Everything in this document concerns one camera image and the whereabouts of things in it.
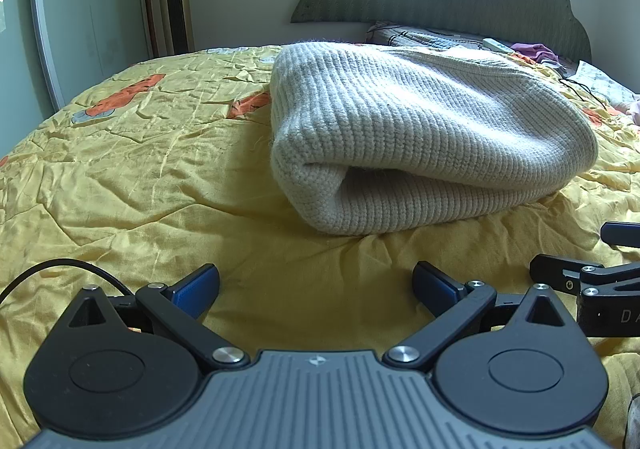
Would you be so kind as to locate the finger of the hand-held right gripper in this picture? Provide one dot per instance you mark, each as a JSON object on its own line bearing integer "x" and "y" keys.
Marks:
{"x": 622, "y": 234}
{"x": 557, "y": 271}

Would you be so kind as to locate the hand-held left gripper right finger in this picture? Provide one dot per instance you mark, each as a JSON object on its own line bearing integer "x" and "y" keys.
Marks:
{"x": 435, "y": 289}

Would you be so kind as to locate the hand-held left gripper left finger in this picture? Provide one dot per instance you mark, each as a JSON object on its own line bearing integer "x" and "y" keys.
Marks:
{"x": 197, "y": 290}

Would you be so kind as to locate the white knit sweater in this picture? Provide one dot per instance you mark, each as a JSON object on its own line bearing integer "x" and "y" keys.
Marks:
{"x": 425, "y": 129}

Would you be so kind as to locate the pink cloth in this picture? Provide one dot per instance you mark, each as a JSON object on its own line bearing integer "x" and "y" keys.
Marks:
{"x": 635, "y": 113}

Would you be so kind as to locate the yellow printed blanket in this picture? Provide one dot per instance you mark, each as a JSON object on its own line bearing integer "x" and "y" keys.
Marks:
{"x": 125, "y": 179}

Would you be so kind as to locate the white printed sheet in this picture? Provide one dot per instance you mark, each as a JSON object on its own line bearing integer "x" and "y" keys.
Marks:
{"x": 607, "y": 81}

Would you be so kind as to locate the purple cloth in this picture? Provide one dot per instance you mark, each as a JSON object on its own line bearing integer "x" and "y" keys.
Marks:
{"x": 532, "y": 51}

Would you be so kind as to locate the white remote control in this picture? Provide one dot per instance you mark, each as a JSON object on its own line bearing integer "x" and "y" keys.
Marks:
{"x": 497, "y": 45}

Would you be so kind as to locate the patterned pillow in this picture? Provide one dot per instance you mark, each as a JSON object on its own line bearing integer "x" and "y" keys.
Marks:
{"x": 415, "y": 35}

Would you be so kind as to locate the flower print glass sliding door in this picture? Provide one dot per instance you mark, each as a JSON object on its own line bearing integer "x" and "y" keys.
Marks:
{"x": 90, "y": 4}

